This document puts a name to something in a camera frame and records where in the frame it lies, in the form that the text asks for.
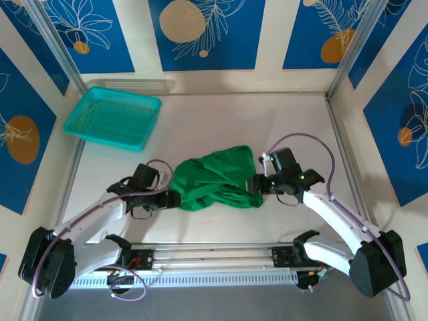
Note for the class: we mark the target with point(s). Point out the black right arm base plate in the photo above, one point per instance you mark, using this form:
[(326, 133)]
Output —
[(282, 257)]

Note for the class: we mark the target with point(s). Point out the teal plastic basket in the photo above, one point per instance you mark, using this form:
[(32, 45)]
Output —
[(110, 120)]

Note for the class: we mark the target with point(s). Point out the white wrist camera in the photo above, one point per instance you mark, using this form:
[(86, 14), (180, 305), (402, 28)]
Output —
[(265, 164), (164, 180)]

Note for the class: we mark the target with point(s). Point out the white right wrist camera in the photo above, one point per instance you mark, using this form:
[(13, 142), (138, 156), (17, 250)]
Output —
[(265, 164)]

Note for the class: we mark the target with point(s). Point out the green t-shirt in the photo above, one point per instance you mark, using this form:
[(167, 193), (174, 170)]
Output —
[(214, 174)]

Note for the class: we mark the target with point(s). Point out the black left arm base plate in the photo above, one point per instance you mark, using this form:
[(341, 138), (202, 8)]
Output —
[(143, 259)]

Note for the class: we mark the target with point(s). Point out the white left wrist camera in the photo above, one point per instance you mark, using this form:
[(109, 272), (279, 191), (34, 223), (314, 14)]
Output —
[(164, 180)]

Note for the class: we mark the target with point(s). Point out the perforated metal strip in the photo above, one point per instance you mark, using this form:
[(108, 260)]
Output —
[(133, 84)]

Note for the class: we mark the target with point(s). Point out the aluminium corner post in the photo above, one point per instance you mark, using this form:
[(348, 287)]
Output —
[(358, 43), (55, 43)]

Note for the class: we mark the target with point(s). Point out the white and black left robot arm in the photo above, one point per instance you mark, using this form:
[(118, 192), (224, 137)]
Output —
[(100, 217)]

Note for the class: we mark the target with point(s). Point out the aluminium rail frame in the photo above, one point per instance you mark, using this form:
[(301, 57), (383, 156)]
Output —
[(214, 258)]

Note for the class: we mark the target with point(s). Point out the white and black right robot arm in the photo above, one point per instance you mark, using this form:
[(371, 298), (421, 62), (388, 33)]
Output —
[(334, 214)]

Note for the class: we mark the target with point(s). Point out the small electronics board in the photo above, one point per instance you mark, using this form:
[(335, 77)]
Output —
[(120, 274), (312, 274)]

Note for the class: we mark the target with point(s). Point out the aluminium table side rail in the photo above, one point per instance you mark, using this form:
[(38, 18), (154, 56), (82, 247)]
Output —
[(335, 117)]

